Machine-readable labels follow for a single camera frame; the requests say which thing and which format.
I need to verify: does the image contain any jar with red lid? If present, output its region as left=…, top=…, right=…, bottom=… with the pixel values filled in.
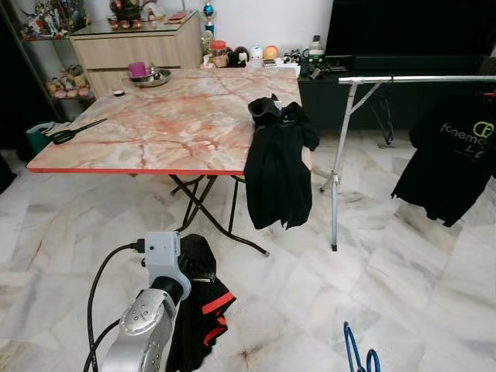
left=209, top=40, right=229, bottom=68

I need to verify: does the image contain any stack of white papers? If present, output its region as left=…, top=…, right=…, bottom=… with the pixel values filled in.
left=263, top=60, right=300, bottom=75

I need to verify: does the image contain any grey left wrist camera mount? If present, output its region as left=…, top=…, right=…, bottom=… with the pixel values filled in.
left=143, top=231, right=192, bottom=291

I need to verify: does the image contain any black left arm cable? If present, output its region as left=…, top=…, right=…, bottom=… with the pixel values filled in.
left=84, top=240, right=148, bottom=372

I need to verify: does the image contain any marble pattern folding table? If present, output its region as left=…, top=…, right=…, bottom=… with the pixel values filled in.
left=27, top=67, right=315, bottom=257

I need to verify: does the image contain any black jacket with white label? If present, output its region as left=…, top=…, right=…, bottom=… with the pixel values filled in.
left=244, top=95, right=320, bottom=231

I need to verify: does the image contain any green container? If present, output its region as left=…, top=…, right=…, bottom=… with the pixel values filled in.
left=26, top=122, right=57, bottom=154

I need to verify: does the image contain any steel bowl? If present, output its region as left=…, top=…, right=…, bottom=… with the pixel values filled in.
left=128, top=68, right=173, bottom=88

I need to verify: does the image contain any black tv console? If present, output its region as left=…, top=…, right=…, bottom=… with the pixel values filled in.
left=298, top=66, right=496, bottom=152

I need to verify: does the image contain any gold and blue trophy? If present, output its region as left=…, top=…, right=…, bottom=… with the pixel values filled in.
left=201, top=0, right=216, bottom=40

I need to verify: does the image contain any black plush toy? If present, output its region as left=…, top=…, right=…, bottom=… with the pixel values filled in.
left=229, top=46, right=250, bottom=68

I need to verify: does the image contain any light wooden cabinet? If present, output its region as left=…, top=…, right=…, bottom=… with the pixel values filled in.
left=71, top=12, right=204, bottom=98

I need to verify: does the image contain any dark figurine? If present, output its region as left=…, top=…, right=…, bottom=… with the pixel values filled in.
left=108, top=0, right=156, bottom=30

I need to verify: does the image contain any pink cup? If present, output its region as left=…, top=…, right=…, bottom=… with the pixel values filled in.
left=128, top=62, right=152, bottom=78

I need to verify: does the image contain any silver metal clothes rack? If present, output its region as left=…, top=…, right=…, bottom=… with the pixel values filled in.
left=329, top=74, right=496, bottom=253

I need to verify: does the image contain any black t-shirt with green logo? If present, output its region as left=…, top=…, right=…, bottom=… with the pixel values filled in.
left=391, top=95, right=496, bottom=228

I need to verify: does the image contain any black display shelf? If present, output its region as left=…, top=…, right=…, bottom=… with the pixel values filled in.
left=0, top=0, right=92, bottom=152

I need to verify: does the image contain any large black television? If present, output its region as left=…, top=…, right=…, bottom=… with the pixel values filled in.
left=325, top=0, right=496, bottom=59

